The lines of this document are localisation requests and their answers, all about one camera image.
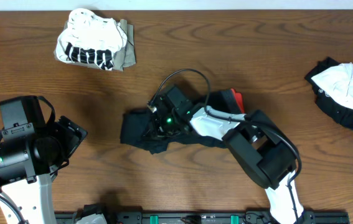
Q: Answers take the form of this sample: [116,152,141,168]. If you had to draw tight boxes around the black pants with red waistband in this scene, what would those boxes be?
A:
[120,88,245,154]

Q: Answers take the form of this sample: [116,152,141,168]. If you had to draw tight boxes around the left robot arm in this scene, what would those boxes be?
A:
[0,96,109,224]

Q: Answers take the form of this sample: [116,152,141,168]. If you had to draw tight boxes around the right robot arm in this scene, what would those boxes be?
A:
[147,85,303,223]

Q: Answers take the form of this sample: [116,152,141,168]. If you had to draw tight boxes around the white shirt with black print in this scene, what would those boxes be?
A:
[57,8,128,71]

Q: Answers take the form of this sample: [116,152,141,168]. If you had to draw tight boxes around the black and white garment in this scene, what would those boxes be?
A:
[304,57,353,130]

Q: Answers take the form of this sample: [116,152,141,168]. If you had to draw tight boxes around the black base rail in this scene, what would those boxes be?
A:
[54,210,351,224]

